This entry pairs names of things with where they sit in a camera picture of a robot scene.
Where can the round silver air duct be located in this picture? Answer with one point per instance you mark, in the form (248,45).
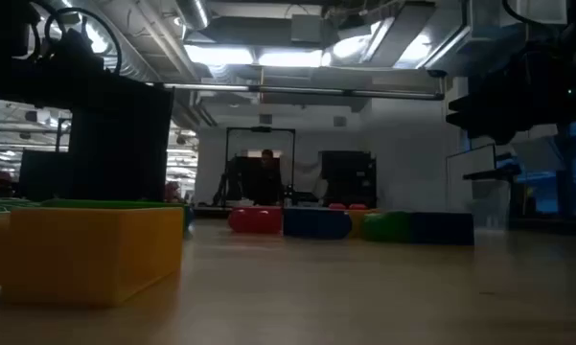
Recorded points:
(194,12)

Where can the small green building block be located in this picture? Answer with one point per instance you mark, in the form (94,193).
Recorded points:
(388,227)

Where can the long ceiling pipe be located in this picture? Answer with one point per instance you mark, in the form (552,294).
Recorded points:
(292,90)

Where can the black wall shelf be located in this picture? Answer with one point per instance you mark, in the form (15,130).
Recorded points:
(489,175)

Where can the black equipment cabinet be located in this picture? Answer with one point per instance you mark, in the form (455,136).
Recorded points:
(347,177)

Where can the white cloth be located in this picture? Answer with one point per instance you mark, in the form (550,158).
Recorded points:
(309,177)

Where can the person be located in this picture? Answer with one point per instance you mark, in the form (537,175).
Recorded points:
(268,179)

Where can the ceiling light panel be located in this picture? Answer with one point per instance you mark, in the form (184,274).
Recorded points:
(220,55)

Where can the grey tilted panel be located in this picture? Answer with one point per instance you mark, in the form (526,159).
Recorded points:
(536,155)

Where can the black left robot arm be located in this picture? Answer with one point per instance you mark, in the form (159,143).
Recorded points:
(5,81)

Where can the grey ceiling box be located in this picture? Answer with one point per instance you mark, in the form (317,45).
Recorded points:
(306,29)

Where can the blue square building block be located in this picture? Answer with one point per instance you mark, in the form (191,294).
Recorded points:
(316,224)
(443,229)

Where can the long blue building block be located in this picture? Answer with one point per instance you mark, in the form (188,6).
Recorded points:
(189,218)

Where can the black storage box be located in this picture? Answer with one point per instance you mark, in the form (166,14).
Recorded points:
(43,177)

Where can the black robot station frame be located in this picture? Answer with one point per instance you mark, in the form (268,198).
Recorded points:
(261,129)

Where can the red background object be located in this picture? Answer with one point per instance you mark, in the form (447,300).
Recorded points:
(172,191)

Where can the black metal table frame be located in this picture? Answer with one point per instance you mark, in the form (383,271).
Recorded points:
(211,213)

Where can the whiteboard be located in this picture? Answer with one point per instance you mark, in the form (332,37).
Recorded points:
(469,177)

